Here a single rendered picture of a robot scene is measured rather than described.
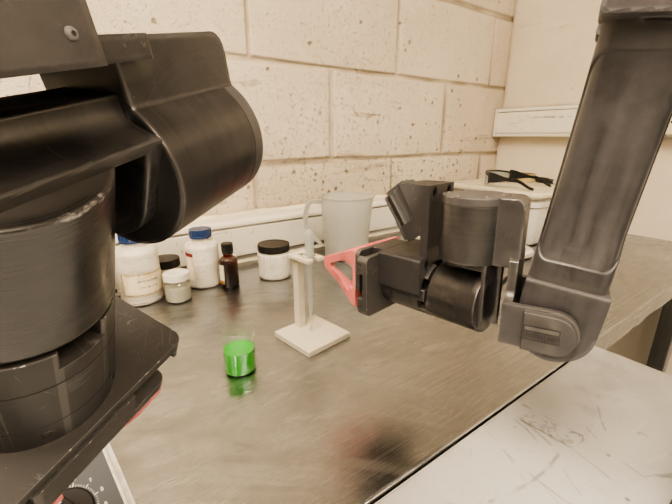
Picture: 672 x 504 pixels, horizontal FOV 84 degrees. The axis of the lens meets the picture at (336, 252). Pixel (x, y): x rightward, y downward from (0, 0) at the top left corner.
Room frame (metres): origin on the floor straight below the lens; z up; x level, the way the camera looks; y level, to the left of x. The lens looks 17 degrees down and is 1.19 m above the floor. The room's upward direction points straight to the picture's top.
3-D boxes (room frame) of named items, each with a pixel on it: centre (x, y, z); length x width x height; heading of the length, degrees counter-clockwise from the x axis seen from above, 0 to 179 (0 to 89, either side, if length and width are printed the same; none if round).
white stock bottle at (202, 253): (0.71, 0.26, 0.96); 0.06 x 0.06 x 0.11
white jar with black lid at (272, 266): (0.75, 0.13, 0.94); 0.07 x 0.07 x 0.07
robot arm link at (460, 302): (0.33, -0.12, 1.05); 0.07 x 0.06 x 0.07; 44
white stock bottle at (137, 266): (0.63, 0.35, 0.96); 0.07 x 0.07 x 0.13
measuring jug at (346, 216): (0.89, -0.01, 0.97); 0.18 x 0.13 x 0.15; 109
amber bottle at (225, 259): (0.70, 0.21, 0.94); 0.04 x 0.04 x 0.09
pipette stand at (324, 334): (0.50, 0.04, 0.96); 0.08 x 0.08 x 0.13; 44
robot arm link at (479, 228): (0.31, -0.15, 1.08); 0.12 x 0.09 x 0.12; 58
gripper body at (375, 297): (0.38, -0.08, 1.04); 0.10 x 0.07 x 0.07; 134
